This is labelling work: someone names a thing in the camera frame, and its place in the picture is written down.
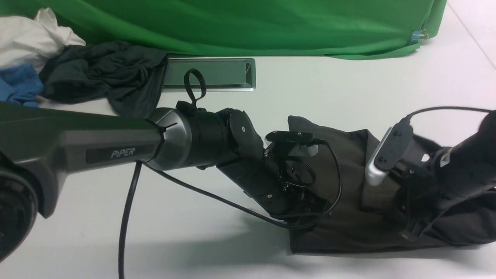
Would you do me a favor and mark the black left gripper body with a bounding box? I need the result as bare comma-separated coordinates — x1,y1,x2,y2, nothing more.
216,155,330,222

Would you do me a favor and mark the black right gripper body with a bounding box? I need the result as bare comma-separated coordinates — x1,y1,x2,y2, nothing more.
384,136,458,239

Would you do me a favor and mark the dark gray long-sleeved shirt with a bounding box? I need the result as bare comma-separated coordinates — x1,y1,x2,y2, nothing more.
288,116,496,254

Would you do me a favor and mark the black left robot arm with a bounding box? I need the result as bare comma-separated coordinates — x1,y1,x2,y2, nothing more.
1,102,328,261

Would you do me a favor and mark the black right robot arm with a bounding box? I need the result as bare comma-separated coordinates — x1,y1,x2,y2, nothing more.
373,111,495,241

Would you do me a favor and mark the green backdrop cloth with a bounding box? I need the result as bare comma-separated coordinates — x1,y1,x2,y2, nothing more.
1,0,447,60

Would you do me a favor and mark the blue binder clip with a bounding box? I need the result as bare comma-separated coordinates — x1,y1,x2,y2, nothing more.
410,29,429,44

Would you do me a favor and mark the dark teal crumpled garment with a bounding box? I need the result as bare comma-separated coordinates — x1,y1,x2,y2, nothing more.
39,41,169,118

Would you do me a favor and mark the blue crumpled garment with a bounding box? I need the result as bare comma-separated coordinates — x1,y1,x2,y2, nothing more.
0,64,45,107

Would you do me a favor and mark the white crumpled garment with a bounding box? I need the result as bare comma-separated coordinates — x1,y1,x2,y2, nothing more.
0,7,86,73

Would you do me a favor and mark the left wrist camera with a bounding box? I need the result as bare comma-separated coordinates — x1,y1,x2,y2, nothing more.
265,131,319,157

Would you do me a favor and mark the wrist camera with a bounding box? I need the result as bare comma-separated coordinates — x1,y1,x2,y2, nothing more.
365,118,414,186
265,131,319,157

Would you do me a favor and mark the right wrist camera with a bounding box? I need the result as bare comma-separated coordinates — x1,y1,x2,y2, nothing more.
365,118,414,186

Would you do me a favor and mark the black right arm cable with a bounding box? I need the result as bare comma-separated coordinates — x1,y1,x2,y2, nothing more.
401,106,496,124

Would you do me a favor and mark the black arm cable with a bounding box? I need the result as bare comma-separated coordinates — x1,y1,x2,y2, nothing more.
401,106,496,124
118,68,343,279

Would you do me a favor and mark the metal table cable slot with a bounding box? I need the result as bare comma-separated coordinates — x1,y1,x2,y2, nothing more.
163,57,256,92

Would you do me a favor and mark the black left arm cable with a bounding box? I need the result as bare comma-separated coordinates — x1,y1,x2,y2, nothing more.
118,68,343,279

